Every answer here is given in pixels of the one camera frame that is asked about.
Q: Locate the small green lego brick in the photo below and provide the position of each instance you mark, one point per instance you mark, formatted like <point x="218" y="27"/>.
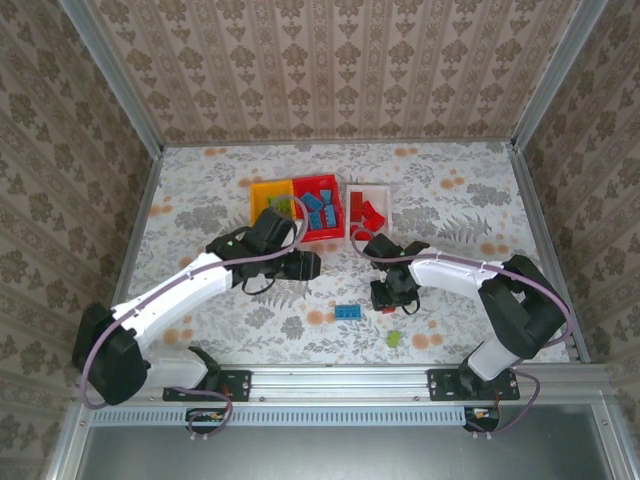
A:
<point x="393" y="339"/>

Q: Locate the red sloped lego brick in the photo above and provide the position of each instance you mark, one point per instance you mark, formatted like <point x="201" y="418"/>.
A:
<point x="376" y="220"/>

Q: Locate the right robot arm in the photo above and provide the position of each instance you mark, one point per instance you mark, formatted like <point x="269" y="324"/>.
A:
<point x="520" y="310"/>

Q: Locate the red plastic bin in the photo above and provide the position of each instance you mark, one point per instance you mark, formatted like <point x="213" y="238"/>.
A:
<point x="320" y="235"/>

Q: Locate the yellow plastic bin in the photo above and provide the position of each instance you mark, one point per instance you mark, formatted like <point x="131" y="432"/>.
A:
<point x="260" y="200"/>

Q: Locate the long blue lego brick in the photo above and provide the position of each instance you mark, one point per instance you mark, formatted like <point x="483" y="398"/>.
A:
<point x="348" y="312"/>

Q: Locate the white plastic bin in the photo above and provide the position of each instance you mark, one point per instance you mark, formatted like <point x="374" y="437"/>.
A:
<point x="382" y="197"/>

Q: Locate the black connector box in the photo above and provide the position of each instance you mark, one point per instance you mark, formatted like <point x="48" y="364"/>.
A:
<point x="205" y="416"/>
<point x="482" y="415"/>

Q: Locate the grey metal panel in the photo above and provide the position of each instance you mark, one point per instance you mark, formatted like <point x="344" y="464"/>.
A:
<point x="325" y="455"/>

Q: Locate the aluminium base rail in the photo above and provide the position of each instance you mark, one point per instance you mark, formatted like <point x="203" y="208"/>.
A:
<point x="340" y="380"/>

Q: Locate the aluminium table edge rail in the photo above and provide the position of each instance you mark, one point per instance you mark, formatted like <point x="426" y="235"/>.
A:
<point x="545" y="225"/>
<point x="137" y="235"/>

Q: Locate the aluminium frame post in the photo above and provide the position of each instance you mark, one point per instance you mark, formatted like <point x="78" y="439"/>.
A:
<point x="112" y="75"/>
<point x="557" y="75"/>

